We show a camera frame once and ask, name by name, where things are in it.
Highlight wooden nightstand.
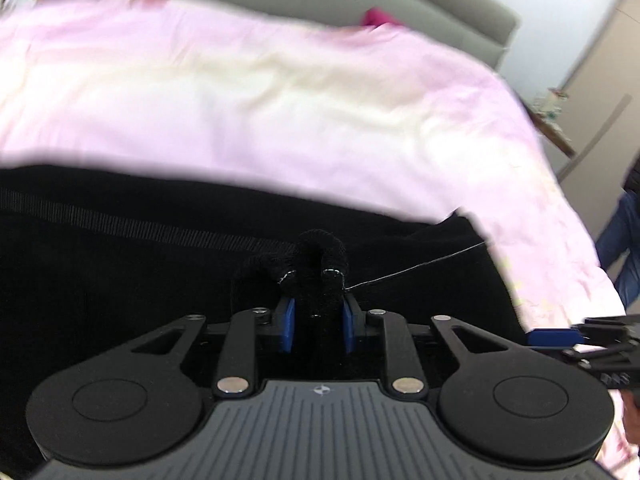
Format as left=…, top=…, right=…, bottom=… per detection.
left=524, top=103, right=576, bottom=158

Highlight grey wardrobe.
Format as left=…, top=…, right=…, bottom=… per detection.
left=559, top=0, right=639, bottom=237

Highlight pink floral bed sheet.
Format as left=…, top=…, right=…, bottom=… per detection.
left=1, top=0, right=639, bottom=479

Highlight black pants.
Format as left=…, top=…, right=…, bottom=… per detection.
left=1, top=166, right=526, bottom=479

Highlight magenta pillow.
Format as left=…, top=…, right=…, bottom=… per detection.
left=360, top=8, right=404, bottom=27

